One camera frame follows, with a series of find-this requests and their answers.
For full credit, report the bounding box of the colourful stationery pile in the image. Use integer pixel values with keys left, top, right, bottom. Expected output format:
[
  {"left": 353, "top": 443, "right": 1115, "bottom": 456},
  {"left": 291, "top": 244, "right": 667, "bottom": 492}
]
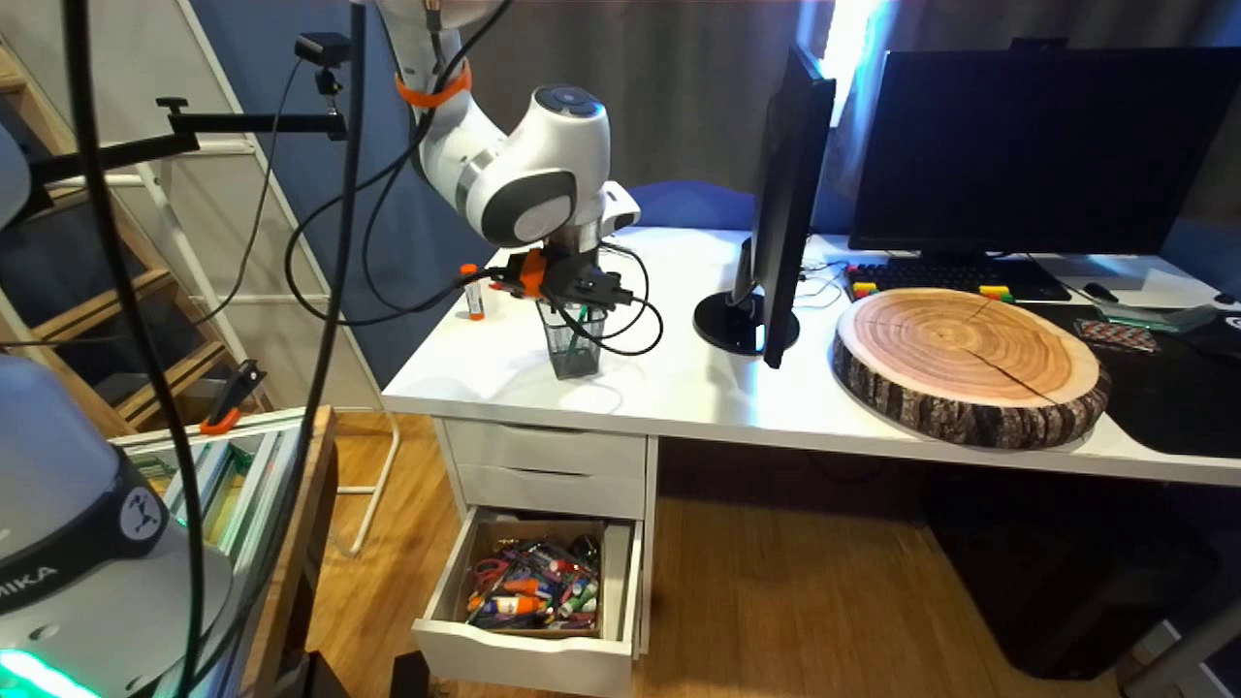
[{"left": 462, "top": 533, "right": 605, "bottom": 636}]

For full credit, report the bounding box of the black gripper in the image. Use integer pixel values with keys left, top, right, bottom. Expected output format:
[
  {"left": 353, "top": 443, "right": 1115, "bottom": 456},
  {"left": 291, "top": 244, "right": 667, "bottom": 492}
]
[{"left": 508, "top": 244, "right": 636, "bottom": 314}]

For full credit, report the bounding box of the black computer monitor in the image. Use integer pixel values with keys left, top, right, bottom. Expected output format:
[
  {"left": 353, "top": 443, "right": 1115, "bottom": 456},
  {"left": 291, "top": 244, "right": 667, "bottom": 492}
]
[{"left": 476, "top": 0, "right": 1241, "bottom": 249}]

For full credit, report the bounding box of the open white drawer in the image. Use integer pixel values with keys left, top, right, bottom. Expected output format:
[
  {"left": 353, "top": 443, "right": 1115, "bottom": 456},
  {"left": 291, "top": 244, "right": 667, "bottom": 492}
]
[{"left": 411, "top": 504, "right": 652, "bottom": 694}]

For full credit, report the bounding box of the grey desk leg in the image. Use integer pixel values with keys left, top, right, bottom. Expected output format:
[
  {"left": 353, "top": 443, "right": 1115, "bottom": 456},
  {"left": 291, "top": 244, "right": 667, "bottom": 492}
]
[{"left": 1120, "top": 606, "right": 1241, "bottom": 698}]

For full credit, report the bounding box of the wide black monitor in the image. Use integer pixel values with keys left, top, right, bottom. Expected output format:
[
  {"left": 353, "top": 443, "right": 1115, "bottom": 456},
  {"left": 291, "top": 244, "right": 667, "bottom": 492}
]
[{"left": 846, "top": 47, "right": 1241, "bottom": 259}]

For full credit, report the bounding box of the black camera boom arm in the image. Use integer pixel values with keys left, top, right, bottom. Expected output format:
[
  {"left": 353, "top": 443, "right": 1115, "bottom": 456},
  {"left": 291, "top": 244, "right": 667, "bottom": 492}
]
[{"left": 23, "top": 93, "right": 351, "bottom": 187}]

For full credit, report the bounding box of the black bulky object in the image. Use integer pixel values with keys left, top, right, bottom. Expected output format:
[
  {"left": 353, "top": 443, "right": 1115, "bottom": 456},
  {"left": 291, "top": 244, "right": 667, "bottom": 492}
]
[{"left": 924, "top": 461, "right": 1219, "bottom": 681}]

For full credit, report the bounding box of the black mesh pen holder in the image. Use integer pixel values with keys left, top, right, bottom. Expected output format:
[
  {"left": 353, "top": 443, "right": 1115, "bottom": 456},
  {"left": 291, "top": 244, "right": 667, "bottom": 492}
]
[{"left": 534, "top": 299, "right": 609, "bottom": 380}]

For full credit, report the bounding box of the blue chair backrest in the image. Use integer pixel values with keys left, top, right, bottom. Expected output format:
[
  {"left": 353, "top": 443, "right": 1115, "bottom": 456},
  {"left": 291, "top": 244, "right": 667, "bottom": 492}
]
[{"left": 634, "top": 177, "right": 760, "bottom": 234}]

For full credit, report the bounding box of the wooden ladder shelf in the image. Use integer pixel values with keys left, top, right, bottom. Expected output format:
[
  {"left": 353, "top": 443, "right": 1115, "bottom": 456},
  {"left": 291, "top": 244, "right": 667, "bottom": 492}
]
[{"left": 0, "top": 36, "right": 264, "bottom": 436}]

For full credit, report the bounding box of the small black camera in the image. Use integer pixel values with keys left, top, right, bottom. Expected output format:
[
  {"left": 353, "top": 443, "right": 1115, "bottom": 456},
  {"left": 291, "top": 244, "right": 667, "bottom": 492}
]
[{"left": 291, "top": 32, "right": 357, "bottom": 98}]

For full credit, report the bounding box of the black desk mat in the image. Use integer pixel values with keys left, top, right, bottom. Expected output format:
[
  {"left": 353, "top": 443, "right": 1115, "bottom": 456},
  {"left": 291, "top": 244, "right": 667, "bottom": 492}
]
[{"left": 1030, "top": 299, "right": 1241, "bottom": 456}]

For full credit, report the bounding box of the wood slice cushion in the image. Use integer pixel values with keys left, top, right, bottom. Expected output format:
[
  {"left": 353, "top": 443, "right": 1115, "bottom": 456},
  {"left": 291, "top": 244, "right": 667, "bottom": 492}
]
[{"left": 829, "top": 284, "right": 1117, "bottom": 455}]

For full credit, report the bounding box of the white paper sheet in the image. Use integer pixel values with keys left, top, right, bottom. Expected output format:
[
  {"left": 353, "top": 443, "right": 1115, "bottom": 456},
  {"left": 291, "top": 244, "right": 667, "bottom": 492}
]
[{"left": 1052, "top": 252, "right": 1227, "bottom": 310}]

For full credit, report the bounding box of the closed white drawer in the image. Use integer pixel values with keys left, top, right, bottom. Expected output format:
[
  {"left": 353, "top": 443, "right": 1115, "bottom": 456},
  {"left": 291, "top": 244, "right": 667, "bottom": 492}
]
[{"left": 444, "top": 418, "right": 652, "bottom": 523}]

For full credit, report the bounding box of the black monitor with round stand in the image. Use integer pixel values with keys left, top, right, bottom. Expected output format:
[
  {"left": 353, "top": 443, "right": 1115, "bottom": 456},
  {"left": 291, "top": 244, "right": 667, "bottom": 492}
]
[{"left": 692, "top": 44, "right": 842, "bottom": 373}]

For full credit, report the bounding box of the wooden side table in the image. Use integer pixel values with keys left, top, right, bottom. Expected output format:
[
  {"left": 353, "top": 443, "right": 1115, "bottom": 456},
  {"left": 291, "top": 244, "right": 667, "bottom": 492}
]
[{"left": 110, "top": 403, "right": 343, "bottom": 698}]

